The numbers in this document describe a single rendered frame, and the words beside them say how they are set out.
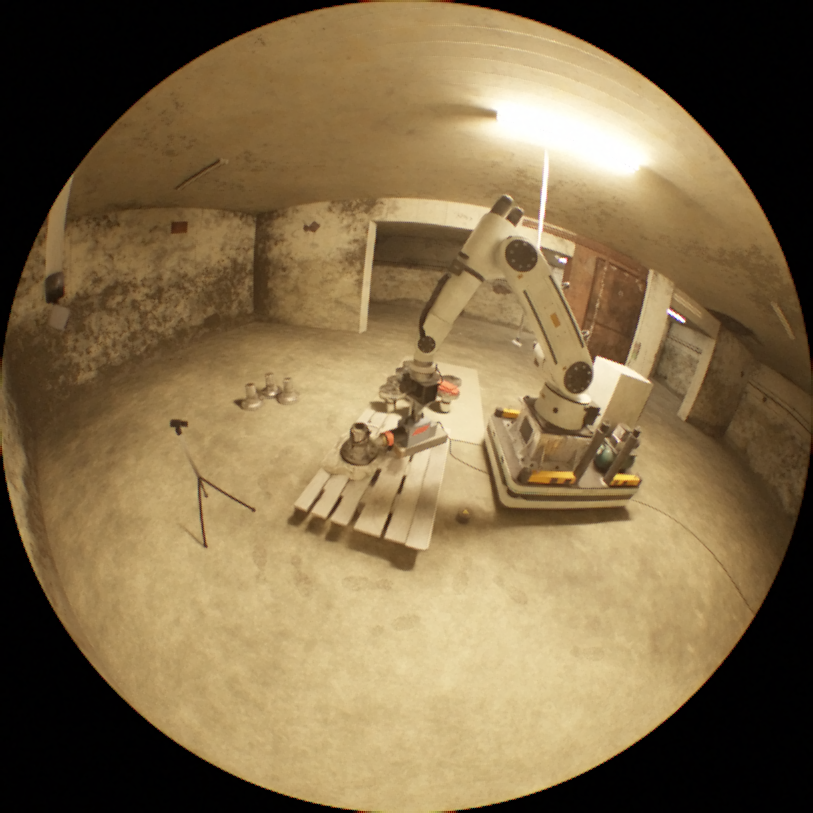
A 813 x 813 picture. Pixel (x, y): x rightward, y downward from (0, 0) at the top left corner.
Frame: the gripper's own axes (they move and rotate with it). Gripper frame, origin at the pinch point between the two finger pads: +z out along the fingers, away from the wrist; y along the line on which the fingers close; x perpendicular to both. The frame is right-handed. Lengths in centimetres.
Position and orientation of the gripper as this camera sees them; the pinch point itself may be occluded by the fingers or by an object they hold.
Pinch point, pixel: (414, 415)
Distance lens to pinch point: 176.6
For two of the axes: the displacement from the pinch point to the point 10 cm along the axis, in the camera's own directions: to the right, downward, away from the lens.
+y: -6.3, -4.5, 6.3
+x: -7.7, 2.4, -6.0
